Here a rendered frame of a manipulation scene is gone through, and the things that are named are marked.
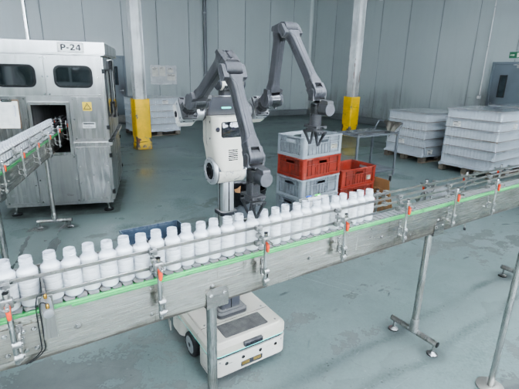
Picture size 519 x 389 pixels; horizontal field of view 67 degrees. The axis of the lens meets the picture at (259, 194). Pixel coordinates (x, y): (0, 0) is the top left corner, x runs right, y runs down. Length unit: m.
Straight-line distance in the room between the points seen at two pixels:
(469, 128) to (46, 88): 6.70
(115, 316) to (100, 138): 3.75
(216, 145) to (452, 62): 11.31
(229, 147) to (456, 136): 6.44
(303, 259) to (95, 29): 12.32
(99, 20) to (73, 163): 8.91
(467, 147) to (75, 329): 7.42
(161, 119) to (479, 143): 7.55
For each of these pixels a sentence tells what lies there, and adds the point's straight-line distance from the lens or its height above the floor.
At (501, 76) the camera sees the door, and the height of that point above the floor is 1.76.
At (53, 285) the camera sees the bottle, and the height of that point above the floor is 1.06.
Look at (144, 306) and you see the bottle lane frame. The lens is 1.56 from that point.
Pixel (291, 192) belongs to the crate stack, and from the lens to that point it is 4.24.
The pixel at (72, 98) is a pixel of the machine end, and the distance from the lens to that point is 5.09.
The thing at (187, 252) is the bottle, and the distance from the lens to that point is 1.56.
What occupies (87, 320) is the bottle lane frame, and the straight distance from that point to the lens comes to 1.52.
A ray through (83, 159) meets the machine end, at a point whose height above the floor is 0.68.
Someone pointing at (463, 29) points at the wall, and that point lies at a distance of 13.03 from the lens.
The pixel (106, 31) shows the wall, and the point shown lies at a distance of 13.72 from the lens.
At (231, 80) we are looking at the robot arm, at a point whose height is 1.69.
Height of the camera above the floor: 1.73
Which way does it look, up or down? 17 degrees down
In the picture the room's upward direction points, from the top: 1 degrees clockwise
